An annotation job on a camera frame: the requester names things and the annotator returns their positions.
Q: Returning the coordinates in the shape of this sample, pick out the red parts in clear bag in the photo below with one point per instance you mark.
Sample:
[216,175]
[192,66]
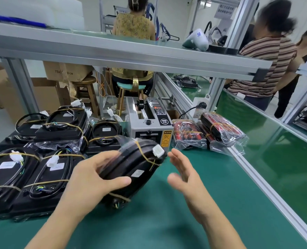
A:
[204,136]
[187,133]
[222,129]

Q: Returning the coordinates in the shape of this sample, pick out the person's right forearm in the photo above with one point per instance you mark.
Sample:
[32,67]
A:
[218,228]

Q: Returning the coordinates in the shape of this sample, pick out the round wooden stool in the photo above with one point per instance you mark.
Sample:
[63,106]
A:
[84,88]

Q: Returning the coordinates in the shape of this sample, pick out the aluminium frame shelf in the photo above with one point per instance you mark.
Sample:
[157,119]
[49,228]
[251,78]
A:
[117,51]

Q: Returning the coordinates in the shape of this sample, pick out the white handheld appliance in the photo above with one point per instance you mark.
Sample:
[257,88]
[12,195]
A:
[196,40]

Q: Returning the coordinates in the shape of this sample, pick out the black bagged motor unit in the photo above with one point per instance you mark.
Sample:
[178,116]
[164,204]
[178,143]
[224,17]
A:
[135,163]

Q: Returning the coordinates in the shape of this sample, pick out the blue brush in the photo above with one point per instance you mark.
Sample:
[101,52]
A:
[15,20]

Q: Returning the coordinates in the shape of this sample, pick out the person's left forearm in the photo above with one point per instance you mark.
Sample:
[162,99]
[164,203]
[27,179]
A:
[57,225]

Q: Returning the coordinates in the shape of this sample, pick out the person's right thumb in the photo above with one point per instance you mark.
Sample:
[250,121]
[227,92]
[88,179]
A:
[175,180]

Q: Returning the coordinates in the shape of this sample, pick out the teal stool with gold legs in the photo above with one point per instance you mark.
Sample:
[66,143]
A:
[130,86]

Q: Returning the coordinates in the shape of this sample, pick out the person's right hand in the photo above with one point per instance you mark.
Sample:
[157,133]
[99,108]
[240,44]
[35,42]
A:
[192,185]

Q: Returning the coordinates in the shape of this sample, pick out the person's left hand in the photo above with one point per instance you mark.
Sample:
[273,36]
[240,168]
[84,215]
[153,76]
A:
[88,178]

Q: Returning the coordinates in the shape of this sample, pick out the white power strip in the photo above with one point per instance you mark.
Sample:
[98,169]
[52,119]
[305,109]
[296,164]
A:
[201,103]

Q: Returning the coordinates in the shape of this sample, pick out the white translucent plastic container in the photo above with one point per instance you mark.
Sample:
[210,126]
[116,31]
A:
[52,12]

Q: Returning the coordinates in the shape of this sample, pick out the black hair clip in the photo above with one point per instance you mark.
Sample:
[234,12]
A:
[134,3]

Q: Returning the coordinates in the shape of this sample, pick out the person's left thumb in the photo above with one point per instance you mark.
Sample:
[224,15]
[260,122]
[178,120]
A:
[114,183]

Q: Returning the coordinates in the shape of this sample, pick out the grey automatic tape dispenser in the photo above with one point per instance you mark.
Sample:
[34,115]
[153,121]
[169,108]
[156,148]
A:
[153,124]

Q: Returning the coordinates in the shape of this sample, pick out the white paper sign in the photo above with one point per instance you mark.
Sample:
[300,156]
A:
[224,11]

